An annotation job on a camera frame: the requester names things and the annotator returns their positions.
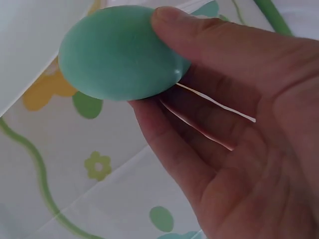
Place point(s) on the person's right fingers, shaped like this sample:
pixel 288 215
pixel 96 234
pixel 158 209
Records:
pixel 169 139

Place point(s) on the teal oval smooth object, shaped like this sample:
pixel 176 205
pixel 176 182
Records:
pixel 117 52

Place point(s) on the person's right thumb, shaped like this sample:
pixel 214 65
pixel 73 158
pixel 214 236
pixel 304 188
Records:
pixel 199 37

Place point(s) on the person's right hand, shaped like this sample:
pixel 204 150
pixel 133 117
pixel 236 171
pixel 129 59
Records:
pixel 261 129

